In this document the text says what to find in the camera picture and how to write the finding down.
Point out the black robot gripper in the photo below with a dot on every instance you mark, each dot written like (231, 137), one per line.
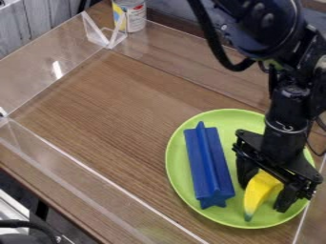
(276, 152)

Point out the yellow toy banana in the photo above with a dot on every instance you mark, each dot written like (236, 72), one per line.
(262, 186)

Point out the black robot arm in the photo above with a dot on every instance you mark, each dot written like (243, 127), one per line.
(266, 33)

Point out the green round plate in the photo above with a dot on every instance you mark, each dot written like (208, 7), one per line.
(225, 120)

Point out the blue star-shaped block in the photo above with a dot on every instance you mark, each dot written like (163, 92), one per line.
(209, 172)

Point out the clear acrylic enclosure wall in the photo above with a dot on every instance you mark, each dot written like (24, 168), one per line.
(92, 109)

